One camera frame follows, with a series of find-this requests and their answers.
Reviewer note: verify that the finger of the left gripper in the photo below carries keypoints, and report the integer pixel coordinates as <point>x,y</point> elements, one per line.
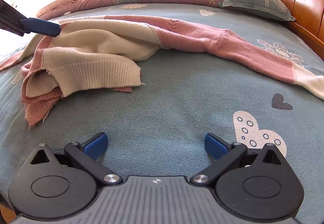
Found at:
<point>35,25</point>

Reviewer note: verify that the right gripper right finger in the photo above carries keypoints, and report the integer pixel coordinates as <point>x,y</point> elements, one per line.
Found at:
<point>227,157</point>

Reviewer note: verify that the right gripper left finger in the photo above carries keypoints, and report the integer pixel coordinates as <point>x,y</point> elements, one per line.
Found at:
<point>84,157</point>

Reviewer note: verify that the pink and cream sweater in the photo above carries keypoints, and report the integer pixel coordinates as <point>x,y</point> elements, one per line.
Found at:
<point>102,52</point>

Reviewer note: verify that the blue floral bed sheet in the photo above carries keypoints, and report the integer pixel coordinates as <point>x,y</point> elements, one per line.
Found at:
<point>159,128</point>

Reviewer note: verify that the grey-green flower pillow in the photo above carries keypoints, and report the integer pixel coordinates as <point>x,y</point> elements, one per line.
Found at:
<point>271,9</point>

